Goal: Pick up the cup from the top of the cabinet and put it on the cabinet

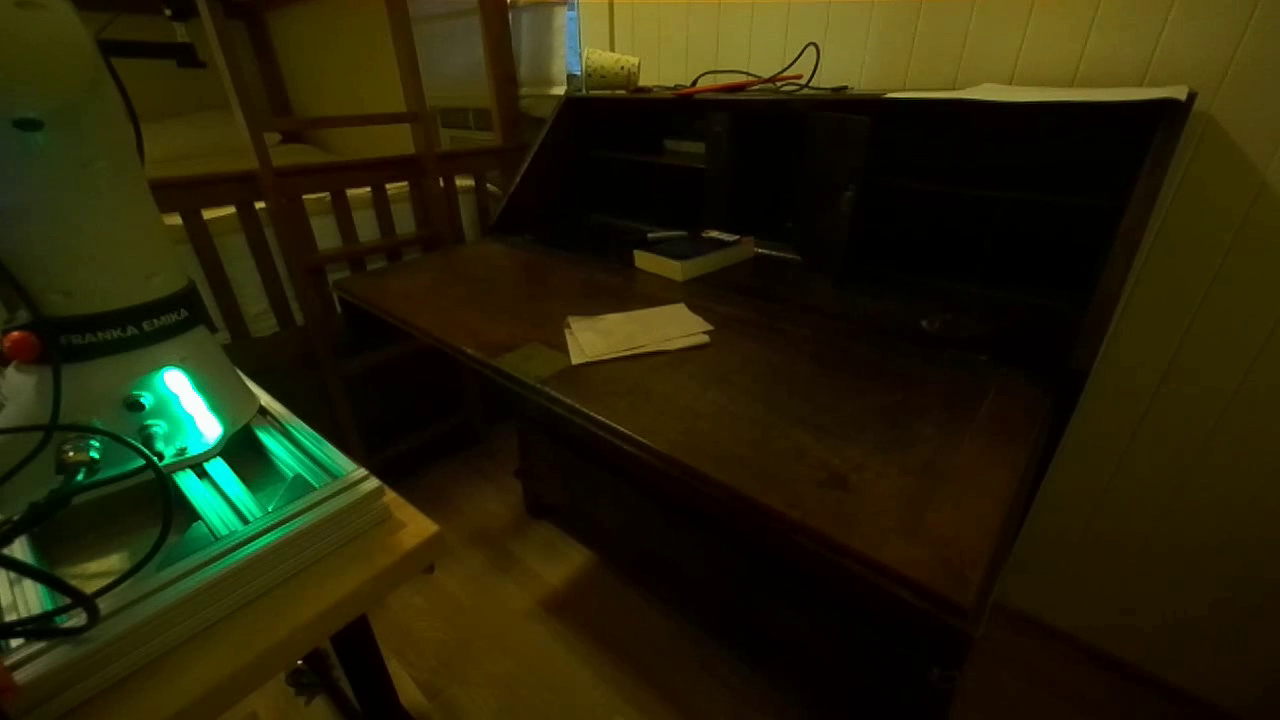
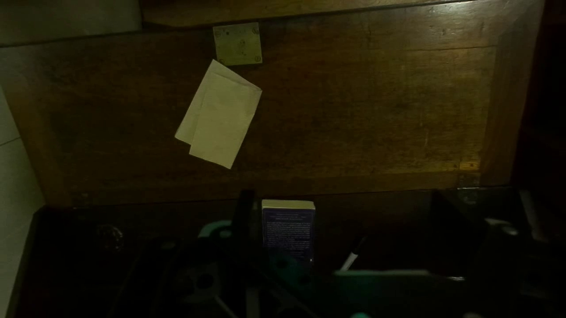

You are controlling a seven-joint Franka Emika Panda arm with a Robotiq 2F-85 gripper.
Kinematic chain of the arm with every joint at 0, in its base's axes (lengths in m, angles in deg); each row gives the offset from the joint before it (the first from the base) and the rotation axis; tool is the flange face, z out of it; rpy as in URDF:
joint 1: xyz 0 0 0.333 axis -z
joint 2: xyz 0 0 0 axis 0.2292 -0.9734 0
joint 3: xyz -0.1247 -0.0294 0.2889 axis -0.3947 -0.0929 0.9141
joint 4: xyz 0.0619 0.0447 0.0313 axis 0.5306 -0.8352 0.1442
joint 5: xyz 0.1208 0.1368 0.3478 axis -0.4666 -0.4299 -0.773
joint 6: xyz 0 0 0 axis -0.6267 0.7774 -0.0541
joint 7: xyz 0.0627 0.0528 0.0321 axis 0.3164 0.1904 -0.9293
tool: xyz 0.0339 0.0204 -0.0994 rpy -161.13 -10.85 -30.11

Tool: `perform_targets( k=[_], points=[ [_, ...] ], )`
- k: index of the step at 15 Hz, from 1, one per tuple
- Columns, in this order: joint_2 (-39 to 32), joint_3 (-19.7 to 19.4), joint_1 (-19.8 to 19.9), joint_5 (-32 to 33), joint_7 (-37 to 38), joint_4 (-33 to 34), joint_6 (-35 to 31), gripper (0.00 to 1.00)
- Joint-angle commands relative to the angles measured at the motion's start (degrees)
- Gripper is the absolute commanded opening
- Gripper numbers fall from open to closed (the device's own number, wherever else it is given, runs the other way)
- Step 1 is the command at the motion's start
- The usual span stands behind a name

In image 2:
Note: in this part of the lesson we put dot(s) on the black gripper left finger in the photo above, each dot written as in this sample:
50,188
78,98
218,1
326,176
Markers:
246,236

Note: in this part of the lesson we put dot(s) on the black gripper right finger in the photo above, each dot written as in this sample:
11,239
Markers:
462,236

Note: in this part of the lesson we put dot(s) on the dark wooden secretary cabinet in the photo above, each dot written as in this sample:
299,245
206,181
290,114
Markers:
365,117

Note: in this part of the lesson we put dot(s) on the dark book with white pages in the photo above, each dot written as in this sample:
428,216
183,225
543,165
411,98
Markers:
289,230

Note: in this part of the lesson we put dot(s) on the small white pen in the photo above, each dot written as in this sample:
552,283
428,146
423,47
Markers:
349,262

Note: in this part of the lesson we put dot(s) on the white paper envelope stack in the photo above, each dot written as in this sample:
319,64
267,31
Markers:
218,117

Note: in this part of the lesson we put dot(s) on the small square olive note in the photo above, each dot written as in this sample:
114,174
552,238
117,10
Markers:
237,45

